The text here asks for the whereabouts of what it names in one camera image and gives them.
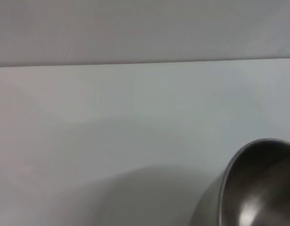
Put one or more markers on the stainless steel mixing bowl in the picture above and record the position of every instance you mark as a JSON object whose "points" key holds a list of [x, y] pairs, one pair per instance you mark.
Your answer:
{"points": [[260, 179]]}

